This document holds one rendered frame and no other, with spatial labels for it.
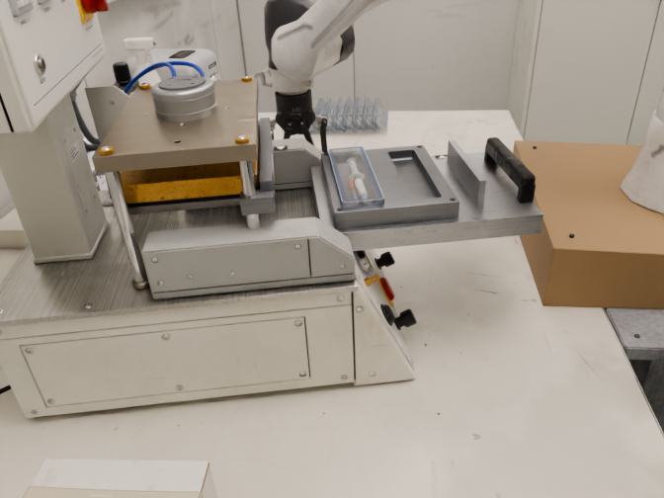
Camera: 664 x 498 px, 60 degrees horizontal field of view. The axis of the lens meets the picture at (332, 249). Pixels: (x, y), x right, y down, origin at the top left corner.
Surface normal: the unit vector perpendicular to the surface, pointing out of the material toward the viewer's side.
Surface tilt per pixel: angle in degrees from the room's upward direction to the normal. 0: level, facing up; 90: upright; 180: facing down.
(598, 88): 90
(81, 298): 0
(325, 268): 90
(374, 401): 0
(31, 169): 90
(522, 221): 90
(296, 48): 79
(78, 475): 3
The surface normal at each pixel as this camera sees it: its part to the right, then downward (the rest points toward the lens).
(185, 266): 0.11, 0.52
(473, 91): -0.11, 0.53
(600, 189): 0.00, -0.81
